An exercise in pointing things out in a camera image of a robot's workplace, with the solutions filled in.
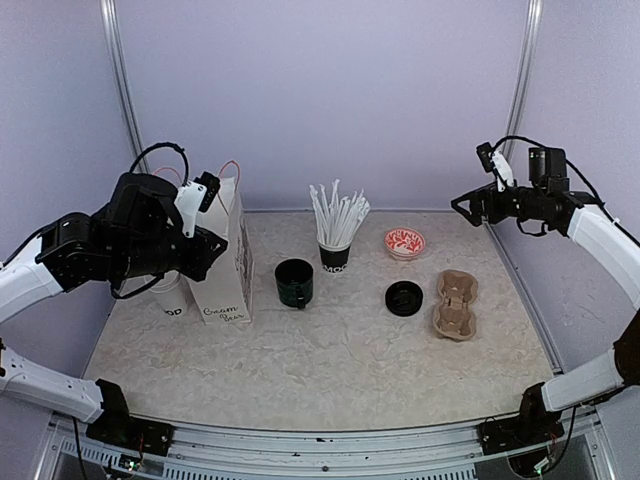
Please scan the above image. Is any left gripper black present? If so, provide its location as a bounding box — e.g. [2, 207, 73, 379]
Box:
[112, 226, 228, 282]

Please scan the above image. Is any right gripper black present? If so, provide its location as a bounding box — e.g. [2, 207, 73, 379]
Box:
[453, 180, 548, 225]

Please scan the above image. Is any white paper cup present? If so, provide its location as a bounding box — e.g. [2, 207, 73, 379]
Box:
[150, 271, 188, 316]

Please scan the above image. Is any black coffee lid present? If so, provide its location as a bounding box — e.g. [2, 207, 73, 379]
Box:
[385, 280, 423, 317]

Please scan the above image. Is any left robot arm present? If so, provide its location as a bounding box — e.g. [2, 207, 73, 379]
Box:
[1, 172, 228, 445]

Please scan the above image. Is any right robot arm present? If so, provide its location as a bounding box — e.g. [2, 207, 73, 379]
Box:
[451, 141, 639, 444]

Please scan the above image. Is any white paper takeout bag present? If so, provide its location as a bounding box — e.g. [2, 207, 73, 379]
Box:
[189, 160, 254, 325]

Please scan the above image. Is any red patterned white bowl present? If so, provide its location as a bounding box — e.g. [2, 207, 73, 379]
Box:
[384, 227, 426, 260]

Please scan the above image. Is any brown cardboard cup carrier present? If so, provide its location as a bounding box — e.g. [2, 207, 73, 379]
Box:
[432, 269, 478, 342]

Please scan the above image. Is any black cup with straws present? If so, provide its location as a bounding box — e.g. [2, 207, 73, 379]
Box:
[317, 238, 352, 274]

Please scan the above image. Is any white wrapped straws bundle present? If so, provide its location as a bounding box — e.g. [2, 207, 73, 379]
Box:
[309, 179, 371, 249]

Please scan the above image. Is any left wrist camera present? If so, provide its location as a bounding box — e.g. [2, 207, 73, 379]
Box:
[174, 171, 220, 239]

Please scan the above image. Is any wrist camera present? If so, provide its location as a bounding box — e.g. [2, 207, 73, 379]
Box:
[174, 171, 220, 239]
[476, 142, 516, 192]

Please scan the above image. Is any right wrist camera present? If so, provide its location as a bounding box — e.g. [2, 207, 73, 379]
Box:
[476, 142, 516, 192]

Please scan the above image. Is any right aluminium frame post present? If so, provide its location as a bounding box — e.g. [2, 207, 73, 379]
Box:
[506, 0, 544, 136]

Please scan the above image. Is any aluminium frame post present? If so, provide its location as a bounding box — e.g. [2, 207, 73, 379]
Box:
[506, 0, 544, 136]
[99, 0, 143, 155]

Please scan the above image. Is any left aluminium frame post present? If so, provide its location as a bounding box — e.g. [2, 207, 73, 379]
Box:
[99, 0, 143, 155]

